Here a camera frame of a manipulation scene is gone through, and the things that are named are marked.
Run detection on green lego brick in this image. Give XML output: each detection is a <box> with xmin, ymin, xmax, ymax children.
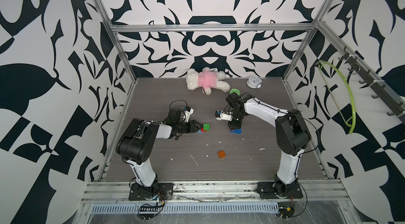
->
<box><xmin>203</xmin><ymin>124</ymin><xmax>210</xmax><ymax>131</ymax></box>

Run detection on dark blue lego brick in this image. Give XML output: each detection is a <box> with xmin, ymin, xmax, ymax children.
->
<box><xmin>229</xmin><ymin>129</ymin><xmax>242</xmax><ymax>134</ymax></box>

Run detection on orange lego brick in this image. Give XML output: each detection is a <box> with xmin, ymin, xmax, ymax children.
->
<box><xmin>217</xmin><ymin>150</ymin><xmax>226</xmax><ymax>159</ymax></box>

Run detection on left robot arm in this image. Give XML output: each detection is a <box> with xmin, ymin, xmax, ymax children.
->
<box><xmin>116</xmin><ymin>106</ymin><xmax>204</xmax><ymax>189</ymax></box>

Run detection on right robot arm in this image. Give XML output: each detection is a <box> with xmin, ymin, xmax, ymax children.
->
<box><xmin>226</xmin><ymin>93</ymin><xmax>312</xmax><ymax>186</ymax></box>

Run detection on white small alarm clock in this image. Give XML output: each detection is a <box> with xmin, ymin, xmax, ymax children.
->
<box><xmin>247</xmin><ymin>76</ymin><xmax>262</xmax><ymax>89</ymax></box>

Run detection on white plush toy pink shirt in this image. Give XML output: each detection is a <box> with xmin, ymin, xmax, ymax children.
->
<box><xmin>186</xmin><ymin>67</ymin><xmax>231</xmax><ymax>95</ymax></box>

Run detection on black hook rack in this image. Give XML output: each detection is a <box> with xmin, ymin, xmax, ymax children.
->
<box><xmin>339</xmin><ymin>46</ymin><xmax>405</xmax><ymax>124</ymax></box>

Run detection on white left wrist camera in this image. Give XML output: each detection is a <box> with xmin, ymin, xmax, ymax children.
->
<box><xmin>182</xmin><ymin>106</ymin><xmax>194</xmax><ymax>123</ymax></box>

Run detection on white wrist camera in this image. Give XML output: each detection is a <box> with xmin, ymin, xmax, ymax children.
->
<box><xmin>182</xmin><ymin>106</ymin><xmax>194</xmax><ymax>123</ymax></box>
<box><xmin>215</xmin><ymin>110</ymin><xmax>232</xmax><ymax>121</ymax></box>

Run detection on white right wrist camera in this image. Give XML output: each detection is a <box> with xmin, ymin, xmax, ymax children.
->
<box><xmin>215</xmin><ymin>110</ymin><xmax>232</xmax><ymax>121</ymax></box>

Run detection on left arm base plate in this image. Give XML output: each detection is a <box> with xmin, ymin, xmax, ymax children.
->
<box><xmin>128</xmin><ymin>182</ymin><xmax>174</xmax><ymax>201</ymax></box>

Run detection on aluminium cage frame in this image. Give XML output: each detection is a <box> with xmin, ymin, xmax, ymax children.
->
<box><xmin>72</xmin><ymin>0</ymin><xmax>405</xmax><ymax>224</ymax></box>

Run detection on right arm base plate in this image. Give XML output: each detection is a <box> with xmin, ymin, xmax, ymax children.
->
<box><xmin>256</xmin><ymin>180</ymin><xmax>304</xmax><ymax>199</ymax></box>

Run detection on green hoop on wall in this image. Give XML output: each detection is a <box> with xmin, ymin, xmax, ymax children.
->
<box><xmin>315</xmin><ymin>60</ymin><xmax>357</xmax><ymax>135</ymax></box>

